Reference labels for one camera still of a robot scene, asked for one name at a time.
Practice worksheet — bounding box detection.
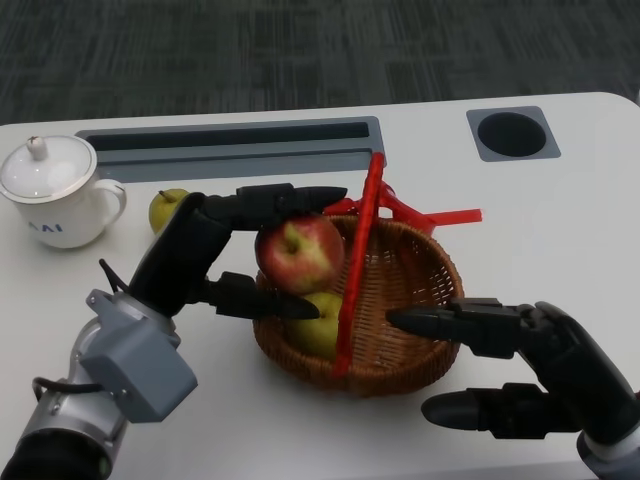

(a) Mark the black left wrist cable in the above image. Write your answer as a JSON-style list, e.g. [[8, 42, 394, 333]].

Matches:
[[98, 258, 130, 296]]

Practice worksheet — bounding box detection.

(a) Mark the grey left wrist camera housing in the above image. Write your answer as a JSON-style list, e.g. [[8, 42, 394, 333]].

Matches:
[[79, 287, 199, 425]]

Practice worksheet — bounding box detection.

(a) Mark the green apple in basket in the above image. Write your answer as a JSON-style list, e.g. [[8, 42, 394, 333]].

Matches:
[[287, 291, 346, 360]]

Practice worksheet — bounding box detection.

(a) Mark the wicker basket with red handle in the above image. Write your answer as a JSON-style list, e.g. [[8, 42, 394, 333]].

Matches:
[[252, 152, 465, 399]]

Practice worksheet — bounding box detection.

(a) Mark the grey table cup holder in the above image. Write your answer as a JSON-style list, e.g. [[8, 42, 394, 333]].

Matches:
[[466, 105, 561, 163]]

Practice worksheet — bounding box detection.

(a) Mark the red apple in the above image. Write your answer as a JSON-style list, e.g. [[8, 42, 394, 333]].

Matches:
[[255, 213, 346, 296]]

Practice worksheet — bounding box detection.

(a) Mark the green apple with stem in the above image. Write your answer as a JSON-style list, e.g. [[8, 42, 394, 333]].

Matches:
[[148, 188, 191, 235]]

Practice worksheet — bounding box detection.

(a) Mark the white mug lid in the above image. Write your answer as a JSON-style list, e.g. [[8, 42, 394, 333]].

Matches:
[[0, 134, 99, 204]]

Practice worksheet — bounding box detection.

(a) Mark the grey recessed table tray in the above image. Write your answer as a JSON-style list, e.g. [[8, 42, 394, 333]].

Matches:
[[74, 115, 386, 184]]

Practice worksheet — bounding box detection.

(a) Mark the red ribbon bow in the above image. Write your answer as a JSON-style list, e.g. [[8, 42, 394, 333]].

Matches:
[[322, 182, 484, 234]]

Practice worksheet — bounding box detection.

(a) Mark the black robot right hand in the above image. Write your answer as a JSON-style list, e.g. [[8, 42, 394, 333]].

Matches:
[[385, 298, 636, 441]]

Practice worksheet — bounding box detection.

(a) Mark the white ceramic mug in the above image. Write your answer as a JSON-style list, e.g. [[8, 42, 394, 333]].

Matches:
[[1, 169, 127, 250]]

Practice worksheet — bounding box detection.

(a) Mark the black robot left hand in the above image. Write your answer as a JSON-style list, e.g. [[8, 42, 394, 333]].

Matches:
[[127, 182, 349, 321]]

